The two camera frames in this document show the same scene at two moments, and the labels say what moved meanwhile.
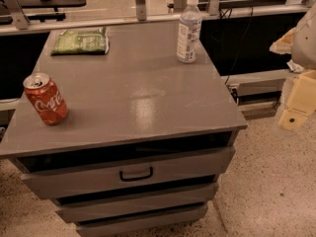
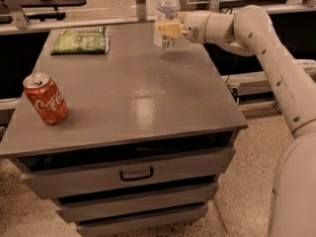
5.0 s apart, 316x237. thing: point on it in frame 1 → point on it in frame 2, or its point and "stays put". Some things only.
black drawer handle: (136, 178) stays put
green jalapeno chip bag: (68, 42) stays put
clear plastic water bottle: (190, 31) → (167, 11)
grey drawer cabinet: (145, 139) stays put
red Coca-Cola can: (46, 99) stays put
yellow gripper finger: (301, 100) → (194, 24)
